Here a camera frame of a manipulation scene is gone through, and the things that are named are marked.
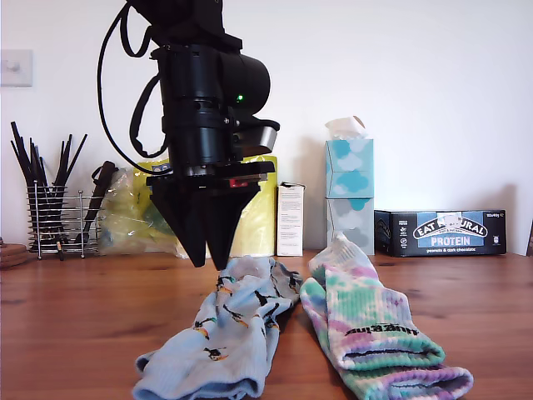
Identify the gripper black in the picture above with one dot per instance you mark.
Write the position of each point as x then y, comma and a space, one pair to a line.
200, 150

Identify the blue toucan print sock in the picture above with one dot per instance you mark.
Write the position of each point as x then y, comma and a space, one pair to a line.
216, 341
289, 287

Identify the tie-dye Hugging Face sock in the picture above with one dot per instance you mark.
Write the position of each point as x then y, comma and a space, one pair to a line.
416, 383
362, 300

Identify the yellow paper towel pack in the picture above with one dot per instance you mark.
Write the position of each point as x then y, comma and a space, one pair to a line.
258, 225

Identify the narrow white carton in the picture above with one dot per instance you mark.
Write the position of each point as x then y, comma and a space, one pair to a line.
290, 221

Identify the black stick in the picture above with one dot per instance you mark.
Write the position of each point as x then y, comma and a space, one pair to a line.
36, 160
60, 162
21, 143
77, 152

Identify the white tissue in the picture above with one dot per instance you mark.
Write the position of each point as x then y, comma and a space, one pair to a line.
343, 127

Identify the Eat Natural protein bar box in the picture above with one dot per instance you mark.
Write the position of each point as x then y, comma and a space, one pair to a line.
449, 233

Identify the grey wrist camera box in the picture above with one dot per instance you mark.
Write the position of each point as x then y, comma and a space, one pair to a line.
260, 135

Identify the white wall light switch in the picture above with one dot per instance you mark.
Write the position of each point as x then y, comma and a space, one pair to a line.
16, 66

